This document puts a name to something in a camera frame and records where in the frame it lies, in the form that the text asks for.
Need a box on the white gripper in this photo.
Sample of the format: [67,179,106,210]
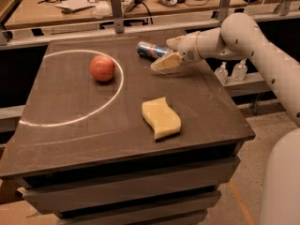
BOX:
[150,30,225,71]

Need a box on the blue silver redbull can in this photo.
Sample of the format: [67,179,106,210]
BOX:
[137,41,170,59]

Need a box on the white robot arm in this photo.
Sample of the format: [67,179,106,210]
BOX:
[151,13,300,225]

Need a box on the yellow wavy sponge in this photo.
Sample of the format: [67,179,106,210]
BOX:
[142,97,181,140]

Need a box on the clear sanitizer bottle left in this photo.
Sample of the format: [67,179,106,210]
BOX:
[215,62,228,85]

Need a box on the clear sanitizer bottle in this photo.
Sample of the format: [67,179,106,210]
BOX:
[215,62,228,85]
[232,59,248,81]

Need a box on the red apple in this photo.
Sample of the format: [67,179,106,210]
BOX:
[89,55,115,82]

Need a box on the clear sanitizer bottle right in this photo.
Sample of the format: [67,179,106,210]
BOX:
[232,59,248,81]

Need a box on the dark drawer cabinet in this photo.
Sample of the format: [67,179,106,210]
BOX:
[1,35,254,225]

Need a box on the white paper stack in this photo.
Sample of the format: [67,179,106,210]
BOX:
[56,0,96,10]

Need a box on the wooden background desk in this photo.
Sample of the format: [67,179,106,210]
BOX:
[4,0,251,31]

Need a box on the grey metal rail frame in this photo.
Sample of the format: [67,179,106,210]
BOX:
[0,0,300,50]

